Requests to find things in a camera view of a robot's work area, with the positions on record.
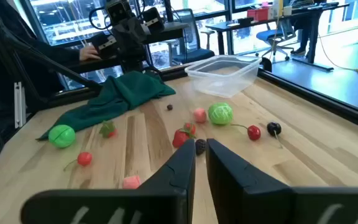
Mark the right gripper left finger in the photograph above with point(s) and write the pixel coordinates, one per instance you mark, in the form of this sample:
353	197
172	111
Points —
172	186

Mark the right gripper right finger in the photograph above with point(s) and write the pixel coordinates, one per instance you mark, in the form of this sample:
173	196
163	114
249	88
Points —
238	186

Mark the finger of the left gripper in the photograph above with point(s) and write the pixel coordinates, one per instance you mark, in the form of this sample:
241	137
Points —
134	36
123	41

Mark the red plastic strawberry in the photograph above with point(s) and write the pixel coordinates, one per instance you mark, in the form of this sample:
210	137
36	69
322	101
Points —
107	130
179	139
191	127

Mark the red plastic cherry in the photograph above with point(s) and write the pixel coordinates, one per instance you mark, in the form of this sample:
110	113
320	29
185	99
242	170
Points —
84	158
254	132

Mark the pink candy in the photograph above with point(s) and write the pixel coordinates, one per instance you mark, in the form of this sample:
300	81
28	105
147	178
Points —
199	115

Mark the clear plastic tupperware container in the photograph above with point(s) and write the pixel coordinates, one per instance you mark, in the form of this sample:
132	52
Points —
225	87

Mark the green plastic pear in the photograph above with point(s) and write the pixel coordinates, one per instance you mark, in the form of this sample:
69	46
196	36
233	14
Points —
61	136

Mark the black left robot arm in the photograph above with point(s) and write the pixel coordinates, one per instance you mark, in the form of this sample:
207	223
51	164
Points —
132	65

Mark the black office desk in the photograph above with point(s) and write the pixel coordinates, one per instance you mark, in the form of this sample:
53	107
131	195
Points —
228	26
176	27

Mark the person's hand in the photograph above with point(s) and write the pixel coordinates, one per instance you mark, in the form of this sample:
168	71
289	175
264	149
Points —
89	53

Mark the black mesh office chair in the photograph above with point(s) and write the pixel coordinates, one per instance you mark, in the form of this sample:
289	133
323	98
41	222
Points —
194	53

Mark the dark green cloth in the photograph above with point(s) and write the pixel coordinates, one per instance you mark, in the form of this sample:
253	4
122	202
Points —
117	96

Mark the person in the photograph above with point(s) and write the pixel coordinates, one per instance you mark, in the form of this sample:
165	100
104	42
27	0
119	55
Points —
303	34
54	53

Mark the small plastic blueberry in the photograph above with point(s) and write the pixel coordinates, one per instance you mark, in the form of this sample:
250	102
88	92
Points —
169	107

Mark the red box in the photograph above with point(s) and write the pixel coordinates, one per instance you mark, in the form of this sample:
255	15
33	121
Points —
258	14

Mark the blue office chair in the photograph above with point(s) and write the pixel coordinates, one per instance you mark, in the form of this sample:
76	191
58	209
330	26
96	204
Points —
267	35

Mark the white cup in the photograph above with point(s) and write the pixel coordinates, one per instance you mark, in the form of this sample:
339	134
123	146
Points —
287	11

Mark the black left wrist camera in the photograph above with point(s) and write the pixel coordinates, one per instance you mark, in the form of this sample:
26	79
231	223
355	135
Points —
117	11

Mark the silver metal bracket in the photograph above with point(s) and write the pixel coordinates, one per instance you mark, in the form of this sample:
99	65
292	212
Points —
20	105

